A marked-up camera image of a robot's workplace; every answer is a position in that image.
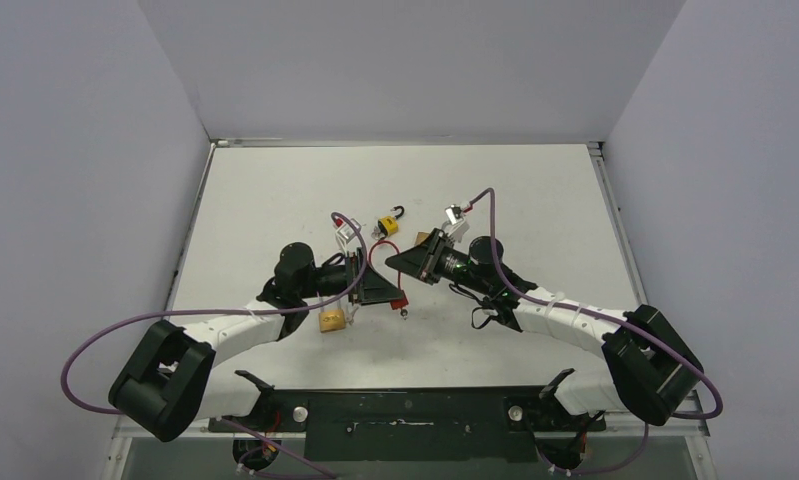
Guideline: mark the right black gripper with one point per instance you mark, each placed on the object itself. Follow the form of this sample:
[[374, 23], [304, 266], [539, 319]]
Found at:
[[431, 256]]

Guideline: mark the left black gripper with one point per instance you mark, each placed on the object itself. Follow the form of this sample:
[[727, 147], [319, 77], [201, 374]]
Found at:
[[372, 290]]

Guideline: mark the yellow black padlock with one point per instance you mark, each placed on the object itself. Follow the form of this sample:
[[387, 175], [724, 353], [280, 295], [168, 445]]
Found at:
[[389, 223]]

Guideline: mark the keys of yellow padlock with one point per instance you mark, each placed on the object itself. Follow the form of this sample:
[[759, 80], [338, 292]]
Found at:
[[378, 236]]

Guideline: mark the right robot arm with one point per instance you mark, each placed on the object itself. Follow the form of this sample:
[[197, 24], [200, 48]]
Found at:
[[649, 370]]

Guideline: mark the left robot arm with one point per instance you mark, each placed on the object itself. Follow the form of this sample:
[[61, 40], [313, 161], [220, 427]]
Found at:
[[175, 374]]

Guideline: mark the keys beside long-shackle padlock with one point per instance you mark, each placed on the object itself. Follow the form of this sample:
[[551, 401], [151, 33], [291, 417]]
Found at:
[[350, 318]]

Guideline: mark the brass padlock long shackle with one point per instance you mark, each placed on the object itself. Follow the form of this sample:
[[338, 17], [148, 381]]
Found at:
[[331, 321]]

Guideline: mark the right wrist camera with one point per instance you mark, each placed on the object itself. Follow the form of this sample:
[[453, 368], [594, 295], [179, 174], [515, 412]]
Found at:
[[456, 224]]

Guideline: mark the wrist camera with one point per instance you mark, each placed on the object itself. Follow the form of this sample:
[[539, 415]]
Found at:
[[347, 231], [456, 224]]

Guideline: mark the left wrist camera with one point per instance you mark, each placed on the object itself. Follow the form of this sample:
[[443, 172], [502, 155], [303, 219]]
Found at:
[[347, 231]]

